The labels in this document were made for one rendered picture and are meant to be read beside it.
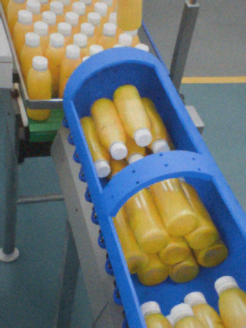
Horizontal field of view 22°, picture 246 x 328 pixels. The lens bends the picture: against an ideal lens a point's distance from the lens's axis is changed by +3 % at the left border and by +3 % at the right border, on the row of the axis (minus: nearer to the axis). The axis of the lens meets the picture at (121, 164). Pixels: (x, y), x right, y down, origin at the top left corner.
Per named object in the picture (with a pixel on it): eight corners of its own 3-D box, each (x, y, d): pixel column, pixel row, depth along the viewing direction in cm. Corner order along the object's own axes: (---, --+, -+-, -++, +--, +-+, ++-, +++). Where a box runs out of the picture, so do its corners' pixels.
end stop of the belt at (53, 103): (28, 110, 180) (29, 101, 178) (28, 107, 181) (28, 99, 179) (162, 105, 191) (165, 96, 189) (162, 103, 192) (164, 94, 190)
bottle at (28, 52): (35, 100, 193) (36, 50, 182) (15, 91, 195) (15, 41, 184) (47, 90, 198) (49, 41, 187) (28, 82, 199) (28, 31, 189)
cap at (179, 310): (187, 309, 113) (183, 299, 114) (168, 321, 114) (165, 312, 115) (199, 318, 115) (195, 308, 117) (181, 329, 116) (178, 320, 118)
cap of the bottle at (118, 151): (129, 147, 149) (131, 152, 148) (117, 157, 150) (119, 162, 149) (118, 140, 147) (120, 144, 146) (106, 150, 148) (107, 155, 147)
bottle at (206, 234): (195, 256, 133) (170, 200, 145) (225, 241, 132) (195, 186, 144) (182, 239, 128) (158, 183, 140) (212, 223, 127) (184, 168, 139)
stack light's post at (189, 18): (137, 243, 277) (188, 6, 206) (134, 236, 279) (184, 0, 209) (145, 242, 278) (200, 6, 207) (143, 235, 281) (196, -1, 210)
